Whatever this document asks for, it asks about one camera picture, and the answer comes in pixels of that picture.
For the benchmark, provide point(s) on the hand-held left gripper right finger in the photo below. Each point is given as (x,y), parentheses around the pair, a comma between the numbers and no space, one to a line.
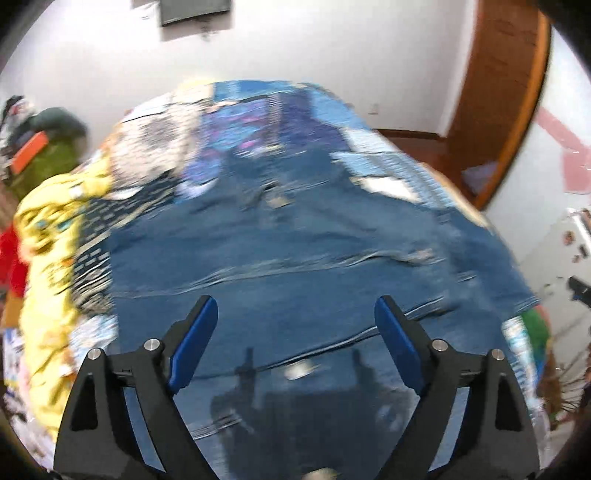
(397,344)

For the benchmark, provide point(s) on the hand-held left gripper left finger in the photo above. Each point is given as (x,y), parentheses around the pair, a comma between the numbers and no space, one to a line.
(194,344)

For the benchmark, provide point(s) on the blue denim jeans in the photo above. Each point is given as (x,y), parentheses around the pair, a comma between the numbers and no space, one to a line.
(286,258)

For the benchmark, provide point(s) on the pile of clothes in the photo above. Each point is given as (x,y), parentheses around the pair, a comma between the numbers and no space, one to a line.
(14,115)

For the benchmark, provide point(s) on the yellow printed blanket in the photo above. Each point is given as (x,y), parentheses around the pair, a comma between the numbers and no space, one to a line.
(46,258)

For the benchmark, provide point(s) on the red plush toy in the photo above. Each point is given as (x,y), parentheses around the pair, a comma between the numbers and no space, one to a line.
(11,263)

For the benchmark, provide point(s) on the patchwork printed bedspread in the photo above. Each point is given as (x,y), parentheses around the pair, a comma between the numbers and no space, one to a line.
(240,120)

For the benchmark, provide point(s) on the green patterned cloth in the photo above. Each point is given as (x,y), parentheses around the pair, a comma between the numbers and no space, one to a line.
(51,161)

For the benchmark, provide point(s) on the orange box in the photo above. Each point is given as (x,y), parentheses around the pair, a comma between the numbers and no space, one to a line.
(30,152)

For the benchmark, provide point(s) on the pink sticker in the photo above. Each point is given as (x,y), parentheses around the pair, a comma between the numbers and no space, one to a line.
(572,152)

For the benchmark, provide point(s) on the dark green cushion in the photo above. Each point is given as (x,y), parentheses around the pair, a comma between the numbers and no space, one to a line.
(60,121)

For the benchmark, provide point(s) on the brown wooden door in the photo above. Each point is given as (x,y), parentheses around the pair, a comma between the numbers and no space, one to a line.
(498,92)

